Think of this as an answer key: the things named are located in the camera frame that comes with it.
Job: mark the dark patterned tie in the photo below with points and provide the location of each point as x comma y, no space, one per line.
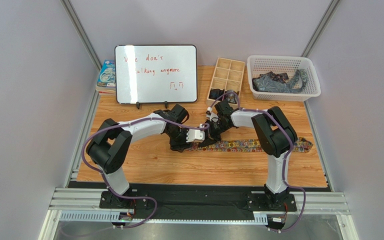
277,77

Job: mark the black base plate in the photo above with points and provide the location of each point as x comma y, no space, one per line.
197,202

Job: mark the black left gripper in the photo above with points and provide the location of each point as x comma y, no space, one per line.
181,140

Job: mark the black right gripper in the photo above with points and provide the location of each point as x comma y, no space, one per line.
214,132

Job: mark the white plastic basket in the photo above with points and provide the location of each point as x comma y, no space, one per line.
261,64

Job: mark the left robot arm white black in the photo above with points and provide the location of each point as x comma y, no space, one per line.
109,146

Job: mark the blue book stack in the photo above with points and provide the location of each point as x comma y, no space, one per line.
106,81

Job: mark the whiteboard with red writing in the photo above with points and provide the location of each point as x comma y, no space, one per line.
156,74

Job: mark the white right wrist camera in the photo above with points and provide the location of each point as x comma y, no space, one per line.
212,114

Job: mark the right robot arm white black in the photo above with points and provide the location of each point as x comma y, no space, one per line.
274,132

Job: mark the aluminium frame rail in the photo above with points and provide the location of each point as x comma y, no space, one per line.
321,215

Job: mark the wooden compartment box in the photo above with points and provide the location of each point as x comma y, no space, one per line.
228,74

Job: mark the colourful patterned tie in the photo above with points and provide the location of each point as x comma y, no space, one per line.
302,145

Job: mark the rolled black tie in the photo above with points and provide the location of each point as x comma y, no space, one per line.
215,93

